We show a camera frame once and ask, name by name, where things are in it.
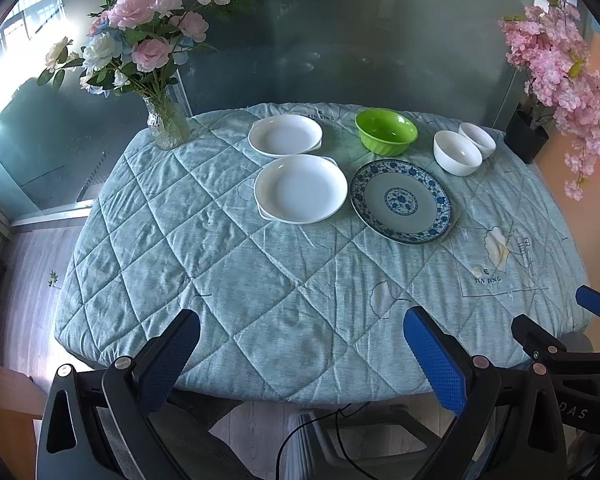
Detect blue patterned plate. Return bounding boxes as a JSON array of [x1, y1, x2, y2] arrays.
[[349, 159, 452, 244]]

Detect clear glass vase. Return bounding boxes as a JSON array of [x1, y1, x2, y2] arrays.
[[144, 92, 190, 151]]

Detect white plate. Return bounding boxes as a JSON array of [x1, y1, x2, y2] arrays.
[[248, 114, 323, 158], [253, 154, 349, 226]]

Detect light blue quilted tablecloth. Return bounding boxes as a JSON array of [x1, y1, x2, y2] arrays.
[[55, 103, 591, 404]]

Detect pink cherry blossom branches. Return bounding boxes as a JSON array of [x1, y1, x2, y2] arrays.
[[498, 0, 600, 202]]

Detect black cable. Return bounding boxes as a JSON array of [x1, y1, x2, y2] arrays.
[[274, 401, 382, 480]]

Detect wooden chair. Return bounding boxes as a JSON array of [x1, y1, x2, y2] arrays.
[[0, 365, 47, 479]]

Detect white bowl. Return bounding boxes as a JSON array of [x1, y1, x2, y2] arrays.
[[458, 122, 496, 159], [434, 130, 483, 177]]

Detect green plastic bowl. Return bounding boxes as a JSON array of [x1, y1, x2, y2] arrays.
[[355, 108, 418, 157]]

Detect pink white flower bouquet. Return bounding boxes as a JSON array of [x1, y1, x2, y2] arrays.
[[36, 0, 238, 99]]

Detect white bowl far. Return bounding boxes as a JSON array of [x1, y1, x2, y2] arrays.
[[458, 122, 496, 159]]

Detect white bowl near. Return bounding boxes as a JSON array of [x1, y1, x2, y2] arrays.
[[434, 130, 483, 177]]

